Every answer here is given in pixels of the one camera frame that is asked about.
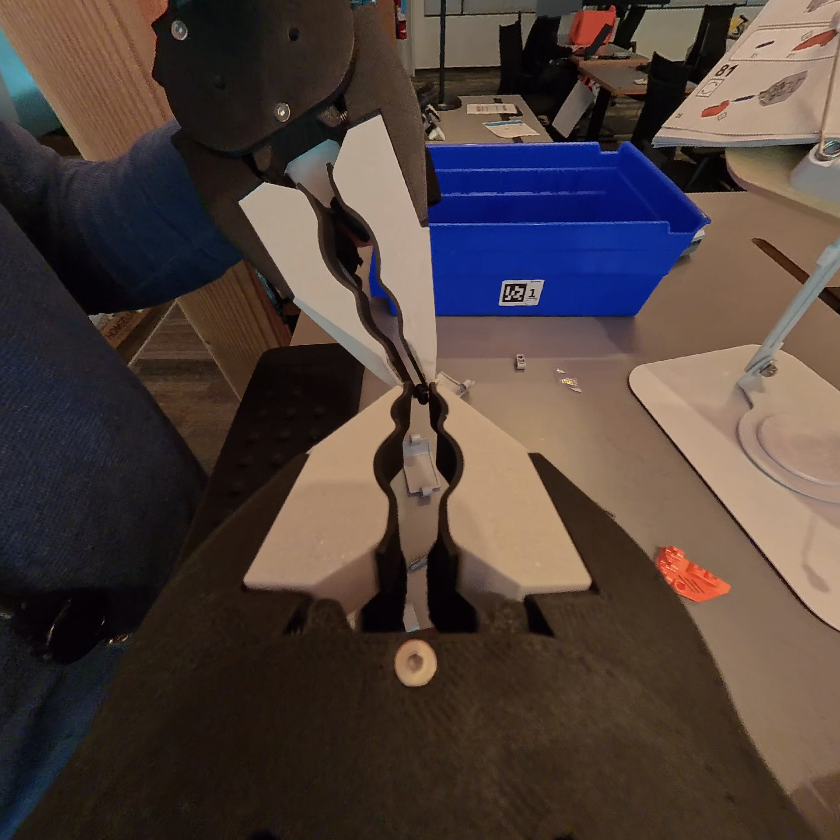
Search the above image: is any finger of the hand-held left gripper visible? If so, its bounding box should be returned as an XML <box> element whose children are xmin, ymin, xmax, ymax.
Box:
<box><xmin>326</xmin><ymin>115</ymin><xmax>439</xmax><ymax>385</ymax></box>
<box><xmin>238</xmin><ymin>180</ymin><xmax>416</xmax><ymax>389</ymax></box>

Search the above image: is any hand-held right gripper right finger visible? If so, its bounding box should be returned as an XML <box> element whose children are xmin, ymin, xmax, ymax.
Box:
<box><xmin>428</xmin><ymin>385</ymin><xmax>594</xmax><ymax>631</ymax></box>

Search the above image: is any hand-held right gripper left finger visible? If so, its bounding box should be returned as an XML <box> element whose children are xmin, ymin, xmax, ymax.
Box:
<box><xmin>243</xmin><ymin>385</ymin><xmax>411</xmax><ymax>632</ymax></box>

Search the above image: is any person's left forearm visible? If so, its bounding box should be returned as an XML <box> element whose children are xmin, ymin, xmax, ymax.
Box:
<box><xmin>0</xmin><ymin>121</ymin><xmax>245</xmax><ymax>316</ymax></box>

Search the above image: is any flat grey panel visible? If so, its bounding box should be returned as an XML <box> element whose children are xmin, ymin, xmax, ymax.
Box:
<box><xmin>400</xmin><ymin>432</ymin><xmax>441</xmax><ymax>501</ymax></box>

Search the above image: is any grey desk with papers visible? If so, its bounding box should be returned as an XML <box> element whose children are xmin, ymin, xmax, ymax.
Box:
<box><xmin>423</xmin><ymin>95</ymin><xmax>555</xmax><ymax>142</ymax></box>

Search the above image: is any blue plastic bin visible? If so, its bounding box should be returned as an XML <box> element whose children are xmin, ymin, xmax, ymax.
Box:
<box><xmin>367</xmin><ymin>141</ymin><xmax>711</xmax><ymax>317</ymax></box>

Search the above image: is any wooden pillar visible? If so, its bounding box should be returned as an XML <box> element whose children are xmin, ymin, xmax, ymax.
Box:
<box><xmin>0</xmin><ymin>0</ymin><xmax>293</xmax><ymax>395</ymax></box>

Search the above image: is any black pole stand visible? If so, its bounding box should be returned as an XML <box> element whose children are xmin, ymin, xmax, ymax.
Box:
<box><xmin>433</xmin><ymin>0</ymin><xmax>463</xmax><ymax>112</ymax></box>

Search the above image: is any orange wedge brick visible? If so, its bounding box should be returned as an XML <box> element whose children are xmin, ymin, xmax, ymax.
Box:
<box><xmin>654</xmin><ymin>546</ymin><xmax>731</xmax><ymax>603</ymax></box>

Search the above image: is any white book stand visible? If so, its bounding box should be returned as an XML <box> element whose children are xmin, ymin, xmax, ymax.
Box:
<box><xmin>629</xmin><ymin>131</ymin><xmax>840</xmax><ymax>631</ymax></box>

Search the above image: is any person's clothed body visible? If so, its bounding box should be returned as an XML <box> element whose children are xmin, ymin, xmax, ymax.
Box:
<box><xmin>0</xmin><ymin>203</ymin><xmax>206</xmax><ymax>840</ymax></box>

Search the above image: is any open instruction booklet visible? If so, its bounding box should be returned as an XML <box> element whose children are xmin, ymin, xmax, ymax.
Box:
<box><xmin>653</xmin><ymin>0</ymin><xmax>840</xmax><ymax>148</ymax></box>

